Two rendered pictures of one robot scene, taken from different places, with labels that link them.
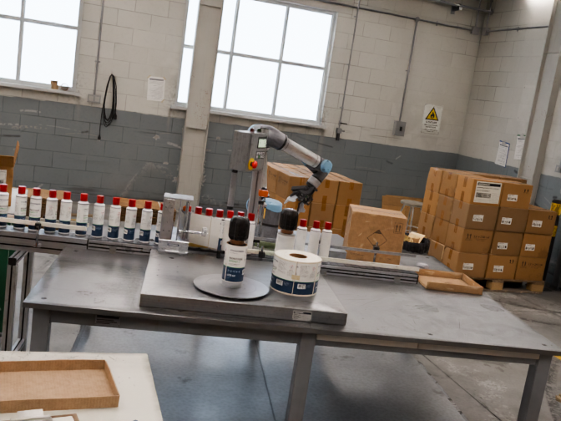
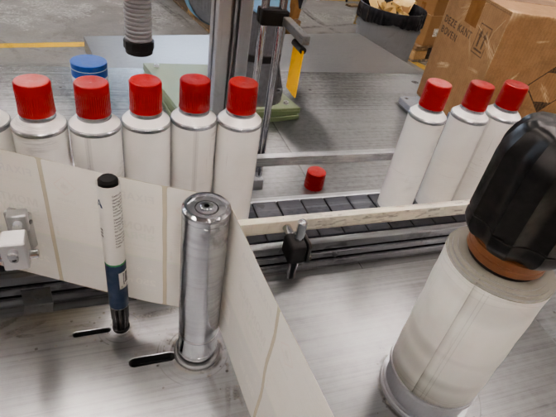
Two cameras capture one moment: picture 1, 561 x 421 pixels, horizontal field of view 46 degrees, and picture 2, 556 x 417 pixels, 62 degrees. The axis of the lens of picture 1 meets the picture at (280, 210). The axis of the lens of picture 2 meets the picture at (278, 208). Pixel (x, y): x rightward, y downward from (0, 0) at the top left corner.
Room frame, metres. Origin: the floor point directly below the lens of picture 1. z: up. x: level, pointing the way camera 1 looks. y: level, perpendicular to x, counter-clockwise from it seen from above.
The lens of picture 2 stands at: (2.72, 0.20, 1.29)
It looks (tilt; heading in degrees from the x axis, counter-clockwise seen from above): 37 degrees down; 345
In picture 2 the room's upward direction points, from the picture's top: 11 degrees clockwise
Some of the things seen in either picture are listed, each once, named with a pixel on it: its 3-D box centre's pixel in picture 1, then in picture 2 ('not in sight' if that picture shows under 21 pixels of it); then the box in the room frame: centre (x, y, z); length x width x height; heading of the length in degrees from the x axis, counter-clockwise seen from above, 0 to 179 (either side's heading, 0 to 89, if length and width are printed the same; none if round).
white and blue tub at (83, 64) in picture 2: not in sight; (90, 77); (3.68, 0.39, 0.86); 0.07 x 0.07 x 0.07
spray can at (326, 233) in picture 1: (325, 241); (486, 147); (3.26, -0.25, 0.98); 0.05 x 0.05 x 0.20
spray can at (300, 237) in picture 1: (300, 239); (414, 150); (3.24, -0.12, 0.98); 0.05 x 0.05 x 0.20
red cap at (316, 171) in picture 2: not in sight; (314, 178); (3.37, -0.03, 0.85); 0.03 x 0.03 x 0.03
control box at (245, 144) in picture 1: (249, 150); not in sight; (3.28, 0.20, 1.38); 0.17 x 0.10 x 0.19; 154
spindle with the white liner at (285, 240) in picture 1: (285, 240); (482, 288); (2.94, -0.04, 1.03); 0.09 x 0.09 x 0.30
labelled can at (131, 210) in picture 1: (130, 220); not in sight; (3.11, 0.71, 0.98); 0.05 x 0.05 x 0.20
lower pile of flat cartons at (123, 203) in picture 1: (145, 212); not in sight; (7.55, 1.55, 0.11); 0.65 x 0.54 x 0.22; 105
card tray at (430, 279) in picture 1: (445, 281); not in sight; (3.37, -0.91, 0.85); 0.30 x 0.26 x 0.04; 99
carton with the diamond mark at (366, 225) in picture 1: (373, 234); (515, 65); (3.64, -0.54, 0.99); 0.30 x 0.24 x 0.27; 90
